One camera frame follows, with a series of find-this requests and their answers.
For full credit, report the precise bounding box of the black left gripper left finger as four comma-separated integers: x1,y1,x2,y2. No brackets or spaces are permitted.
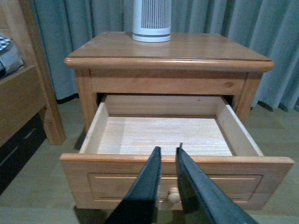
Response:
105,147,162,224

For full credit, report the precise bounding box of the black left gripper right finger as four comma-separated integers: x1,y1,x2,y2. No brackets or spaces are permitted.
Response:
176,143,257,224

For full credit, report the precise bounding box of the wooden drawer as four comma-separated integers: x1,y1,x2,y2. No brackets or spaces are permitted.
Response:
60,95,294,210

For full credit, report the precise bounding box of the wooden nightstand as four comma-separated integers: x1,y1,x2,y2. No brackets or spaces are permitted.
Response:
64,32,274,128

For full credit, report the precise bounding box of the white cylindrical air purifier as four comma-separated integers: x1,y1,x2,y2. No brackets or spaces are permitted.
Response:
132,0,171,42

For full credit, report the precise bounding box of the light blue mattress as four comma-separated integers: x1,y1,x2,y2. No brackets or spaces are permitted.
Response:
0,42,24,79

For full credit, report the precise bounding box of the black white checkered sheet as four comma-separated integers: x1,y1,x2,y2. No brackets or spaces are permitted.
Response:
0,35,12,53

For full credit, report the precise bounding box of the wooden bed frame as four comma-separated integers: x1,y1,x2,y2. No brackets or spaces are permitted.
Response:
0,0,66,145

